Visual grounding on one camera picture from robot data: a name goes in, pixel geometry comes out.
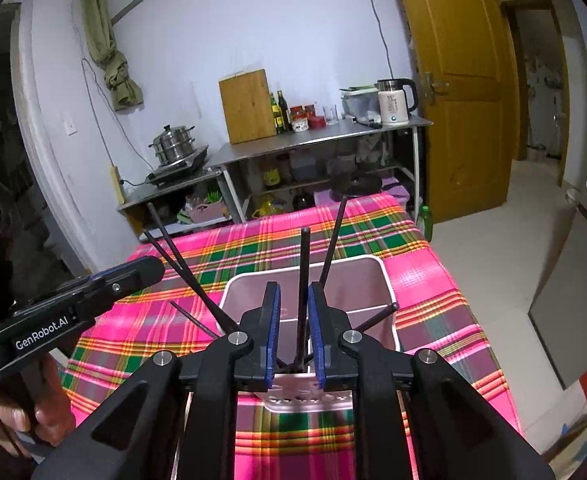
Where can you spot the yellow wooden door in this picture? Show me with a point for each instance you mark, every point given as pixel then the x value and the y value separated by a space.
pixel 458 110

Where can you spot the person's left hand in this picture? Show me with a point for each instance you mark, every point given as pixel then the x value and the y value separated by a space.
pixel 55 410

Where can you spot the white electric kettle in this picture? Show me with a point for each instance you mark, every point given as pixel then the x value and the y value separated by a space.
pixel 393 105

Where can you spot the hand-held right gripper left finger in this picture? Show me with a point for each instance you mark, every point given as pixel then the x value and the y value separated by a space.
pixel 271 340

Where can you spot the stainless steel work table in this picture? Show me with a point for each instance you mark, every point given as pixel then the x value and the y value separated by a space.
pixel 323 135

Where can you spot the white wall switch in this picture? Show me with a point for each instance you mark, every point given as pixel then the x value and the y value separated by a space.
pixel 69 126

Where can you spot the black round pan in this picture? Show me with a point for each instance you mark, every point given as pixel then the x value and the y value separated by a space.
pixel 357 187

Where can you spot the grey plastic container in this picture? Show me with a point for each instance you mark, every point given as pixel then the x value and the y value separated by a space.
pixel 361 105

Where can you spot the beige power strip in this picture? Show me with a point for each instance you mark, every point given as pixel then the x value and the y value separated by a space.
pixel 115 185

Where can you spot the stainless steel steamer pot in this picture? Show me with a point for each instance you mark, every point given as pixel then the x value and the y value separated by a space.
pixel 173 142

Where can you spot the dark oil bottle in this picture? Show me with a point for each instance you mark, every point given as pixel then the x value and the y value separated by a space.
pixel 274 115
pixel 283 112

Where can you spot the pink plaid tablecloth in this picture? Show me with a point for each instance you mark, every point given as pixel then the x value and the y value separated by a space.
pixel 423 310

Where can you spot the bunch of mixed chopsticks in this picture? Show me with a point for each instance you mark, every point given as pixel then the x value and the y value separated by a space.
pixel 333 241

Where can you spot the wooden cutting board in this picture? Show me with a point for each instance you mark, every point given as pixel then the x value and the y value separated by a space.
pixel 246 110

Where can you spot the pink utensil basket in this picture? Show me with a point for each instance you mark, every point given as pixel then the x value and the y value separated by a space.
pixel 358 287

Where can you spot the green tied curtain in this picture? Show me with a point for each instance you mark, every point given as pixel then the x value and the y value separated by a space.
pixel 113 75

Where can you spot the low metal stand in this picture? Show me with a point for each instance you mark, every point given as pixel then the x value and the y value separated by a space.
pixel 173 193

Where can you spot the red lid jar white label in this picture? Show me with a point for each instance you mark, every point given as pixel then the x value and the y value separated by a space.
pixel 299 121

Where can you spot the yellow jar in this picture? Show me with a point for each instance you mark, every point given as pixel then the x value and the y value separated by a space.
pixel 272 178

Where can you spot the clear drinking glass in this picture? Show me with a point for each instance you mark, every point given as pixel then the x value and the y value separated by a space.
pixel 330 116

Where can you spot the red round tin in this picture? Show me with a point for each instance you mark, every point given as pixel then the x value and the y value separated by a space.
pixel 317 122

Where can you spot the single black chopstick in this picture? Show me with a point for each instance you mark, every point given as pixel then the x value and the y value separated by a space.
pixel 302 285

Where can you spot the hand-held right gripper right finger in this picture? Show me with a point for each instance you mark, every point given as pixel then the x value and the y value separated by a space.
pixel 317 340

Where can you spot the grey refrigerator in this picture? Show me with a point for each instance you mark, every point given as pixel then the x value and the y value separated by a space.
pixel 573 300

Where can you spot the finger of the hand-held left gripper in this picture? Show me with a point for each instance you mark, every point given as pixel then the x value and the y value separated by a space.
pixel 108 271
pixel 138 274

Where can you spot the small pink shelf basket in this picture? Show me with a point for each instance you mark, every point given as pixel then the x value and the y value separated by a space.
pixel 203 210

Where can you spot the black induction cooker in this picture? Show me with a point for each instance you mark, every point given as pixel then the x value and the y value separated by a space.
pixel 183 171

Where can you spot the small red lid jar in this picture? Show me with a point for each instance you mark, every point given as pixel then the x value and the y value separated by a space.
pixel 310 110

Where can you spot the green plastic bottle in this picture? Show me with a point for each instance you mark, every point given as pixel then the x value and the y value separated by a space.
pixel 426 222

